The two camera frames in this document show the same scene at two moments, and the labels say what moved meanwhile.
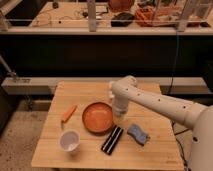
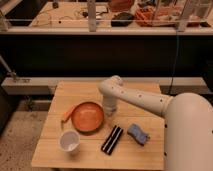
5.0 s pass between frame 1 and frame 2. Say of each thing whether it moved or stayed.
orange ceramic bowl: moved
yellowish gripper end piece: moved
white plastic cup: stayed
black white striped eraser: stayed
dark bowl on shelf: stayed
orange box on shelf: stayed
